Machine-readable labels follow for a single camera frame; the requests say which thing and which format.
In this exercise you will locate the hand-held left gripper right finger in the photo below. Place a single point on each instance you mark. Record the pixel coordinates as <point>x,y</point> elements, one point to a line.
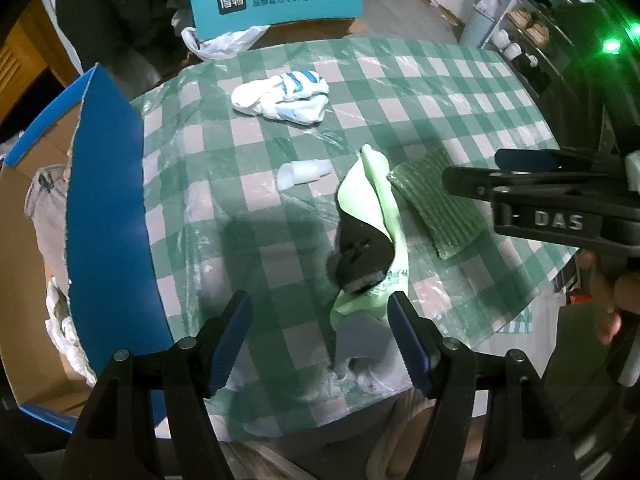
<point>407,345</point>

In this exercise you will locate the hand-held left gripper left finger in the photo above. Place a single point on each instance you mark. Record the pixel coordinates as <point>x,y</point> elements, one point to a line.
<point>231,340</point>

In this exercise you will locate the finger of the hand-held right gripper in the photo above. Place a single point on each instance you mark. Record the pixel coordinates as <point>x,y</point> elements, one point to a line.
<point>525,159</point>
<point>470,180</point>

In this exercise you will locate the green ribbed cloth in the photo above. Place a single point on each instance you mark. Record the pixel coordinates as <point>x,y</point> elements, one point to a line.
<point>440,210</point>

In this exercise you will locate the grey sock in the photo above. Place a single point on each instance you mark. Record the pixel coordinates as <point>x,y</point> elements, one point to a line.
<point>362,335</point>

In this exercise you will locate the black sock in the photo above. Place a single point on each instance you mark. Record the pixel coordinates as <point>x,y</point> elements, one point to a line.
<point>362,250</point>

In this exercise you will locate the light green cloth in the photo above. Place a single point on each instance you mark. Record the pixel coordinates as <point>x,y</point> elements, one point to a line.
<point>360,195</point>

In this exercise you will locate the translucent white plastic piece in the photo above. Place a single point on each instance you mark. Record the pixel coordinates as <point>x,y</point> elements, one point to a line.
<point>305,172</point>

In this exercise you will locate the blue cardboard box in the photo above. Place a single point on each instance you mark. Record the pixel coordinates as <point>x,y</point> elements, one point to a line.
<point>110,210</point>

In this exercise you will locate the white blue sock bundle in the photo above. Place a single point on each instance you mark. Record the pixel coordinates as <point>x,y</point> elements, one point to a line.
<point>280,100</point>

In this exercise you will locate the person's right hand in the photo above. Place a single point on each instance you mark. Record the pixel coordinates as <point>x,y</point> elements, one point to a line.
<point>604,295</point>

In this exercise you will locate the green checked tablecloth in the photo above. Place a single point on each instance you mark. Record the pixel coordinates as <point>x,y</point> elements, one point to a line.
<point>450,100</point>

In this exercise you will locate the black shoe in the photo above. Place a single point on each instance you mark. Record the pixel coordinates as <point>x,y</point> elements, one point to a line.
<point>530,67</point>

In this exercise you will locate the metal shoe rack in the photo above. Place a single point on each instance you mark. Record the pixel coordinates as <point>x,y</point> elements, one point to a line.
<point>550,62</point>

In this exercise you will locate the white shoe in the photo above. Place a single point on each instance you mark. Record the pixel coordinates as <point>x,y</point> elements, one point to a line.
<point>501,37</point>
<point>513,50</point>

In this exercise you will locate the beige shoe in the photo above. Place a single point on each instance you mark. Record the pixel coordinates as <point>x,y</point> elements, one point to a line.
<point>539,32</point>
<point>522,20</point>

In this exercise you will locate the light blue bin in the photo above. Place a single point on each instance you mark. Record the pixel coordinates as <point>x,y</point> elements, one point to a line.
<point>477,27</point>

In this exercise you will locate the white crumpled plastic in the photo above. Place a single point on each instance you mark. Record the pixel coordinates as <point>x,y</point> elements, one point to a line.
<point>65,340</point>

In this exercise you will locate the teal cardboard box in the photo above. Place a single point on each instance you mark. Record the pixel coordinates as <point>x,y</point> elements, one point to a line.
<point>300,15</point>

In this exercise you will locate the white plastic bag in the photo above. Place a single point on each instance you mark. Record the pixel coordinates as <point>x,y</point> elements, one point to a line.
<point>220,45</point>

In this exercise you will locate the black jacket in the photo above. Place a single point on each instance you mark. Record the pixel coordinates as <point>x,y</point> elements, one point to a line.
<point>115,20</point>

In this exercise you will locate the wooden wardrobe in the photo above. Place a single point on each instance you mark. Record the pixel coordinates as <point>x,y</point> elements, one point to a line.
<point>22,55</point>

